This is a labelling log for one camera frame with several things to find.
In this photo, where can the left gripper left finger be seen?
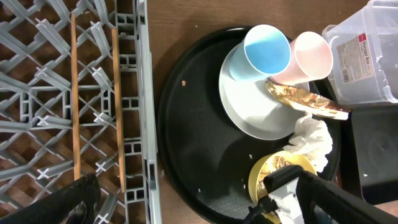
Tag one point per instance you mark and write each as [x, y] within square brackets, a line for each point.
[75, 203]

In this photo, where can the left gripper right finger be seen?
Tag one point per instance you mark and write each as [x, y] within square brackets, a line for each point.
[298, 196]

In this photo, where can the yellow bowl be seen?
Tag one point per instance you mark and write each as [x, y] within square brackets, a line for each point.
[295, 159]

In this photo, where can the wooden chopstick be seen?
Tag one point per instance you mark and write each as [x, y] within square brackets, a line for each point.
[118, 108]
[75, 100]

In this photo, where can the grey plastic dishwasher rack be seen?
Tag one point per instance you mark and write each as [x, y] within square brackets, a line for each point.
[36, 114]

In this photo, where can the crumpled white paper napkin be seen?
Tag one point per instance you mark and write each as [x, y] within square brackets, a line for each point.
[311, 139]

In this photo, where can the black rectangular tray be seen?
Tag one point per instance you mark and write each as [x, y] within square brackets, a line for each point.
[375, 140]

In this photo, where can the gold foil snack wrapper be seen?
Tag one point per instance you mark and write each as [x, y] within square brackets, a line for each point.
[306, 101]

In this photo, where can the white round plate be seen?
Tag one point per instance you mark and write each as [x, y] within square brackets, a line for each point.
[252, 108]

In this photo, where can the round black serving tray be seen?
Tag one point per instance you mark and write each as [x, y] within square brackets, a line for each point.
[206, 156]

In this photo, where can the pink plastic cup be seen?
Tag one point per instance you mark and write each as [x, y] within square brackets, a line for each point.
[311, 59]

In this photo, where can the clear plastic storage bin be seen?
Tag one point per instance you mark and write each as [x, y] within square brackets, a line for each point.
[364, 49]

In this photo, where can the blue plastic cup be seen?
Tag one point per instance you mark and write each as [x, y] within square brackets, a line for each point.
[264, 52]

